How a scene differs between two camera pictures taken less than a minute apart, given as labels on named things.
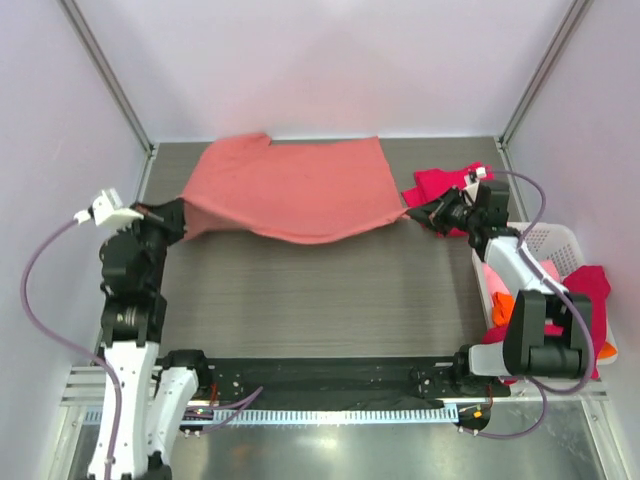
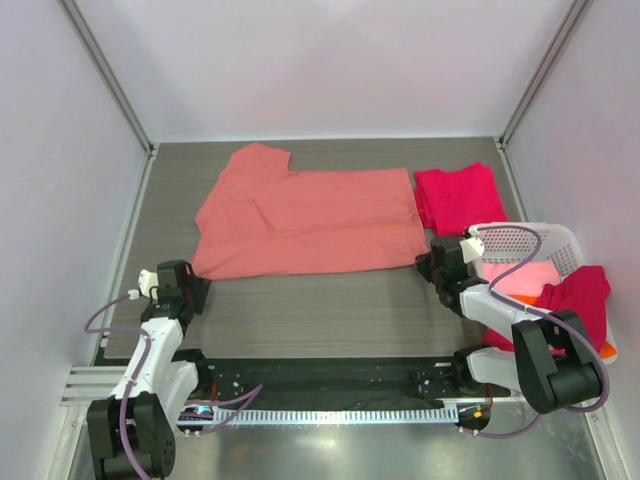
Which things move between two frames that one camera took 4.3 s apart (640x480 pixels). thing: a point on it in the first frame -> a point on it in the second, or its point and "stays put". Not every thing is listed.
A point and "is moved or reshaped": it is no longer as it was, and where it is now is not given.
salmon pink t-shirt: (290, 190) is moved or reshaped
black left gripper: (169, 216) -> (200, 285)
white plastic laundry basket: (550, 242) stays put
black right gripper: (430, 215) -> (422, 264)
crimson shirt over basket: (590, 283) stays put
